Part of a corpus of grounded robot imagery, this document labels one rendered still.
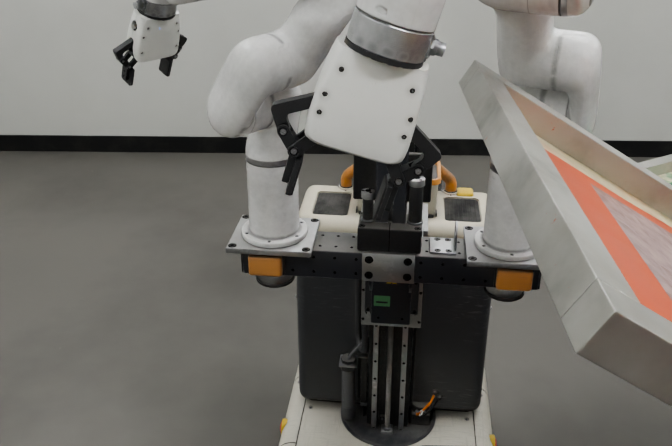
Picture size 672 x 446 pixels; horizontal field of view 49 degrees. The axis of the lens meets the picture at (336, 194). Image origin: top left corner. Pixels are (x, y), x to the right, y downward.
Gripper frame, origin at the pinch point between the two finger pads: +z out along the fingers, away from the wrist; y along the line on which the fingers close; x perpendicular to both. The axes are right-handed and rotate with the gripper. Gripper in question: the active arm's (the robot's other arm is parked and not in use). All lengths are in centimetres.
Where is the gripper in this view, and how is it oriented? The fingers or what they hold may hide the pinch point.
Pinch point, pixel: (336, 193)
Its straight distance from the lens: 73.6
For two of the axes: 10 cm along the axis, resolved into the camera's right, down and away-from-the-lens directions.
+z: -2.9, 8.6, 4.1
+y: -9.6, -2.7, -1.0
